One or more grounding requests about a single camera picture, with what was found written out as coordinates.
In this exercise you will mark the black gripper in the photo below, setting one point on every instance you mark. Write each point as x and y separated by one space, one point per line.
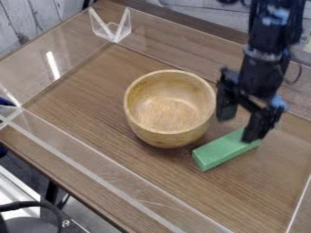
256 80

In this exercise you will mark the green rectangular block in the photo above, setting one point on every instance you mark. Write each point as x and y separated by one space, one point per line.
222 150

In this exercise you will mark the brown wooden bowl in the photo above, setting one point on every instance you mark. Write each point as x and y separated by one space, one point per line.
168 106

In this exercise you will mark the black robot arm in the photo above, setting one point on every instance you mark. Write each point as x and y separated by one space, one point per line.
275 28

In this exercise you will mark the clear acrylic tray barrier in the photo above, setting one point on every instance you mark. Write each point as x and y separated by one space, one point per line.
65 126

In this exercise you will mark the black table leg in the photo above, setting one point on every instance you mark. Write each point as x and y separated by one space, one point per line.
52 192

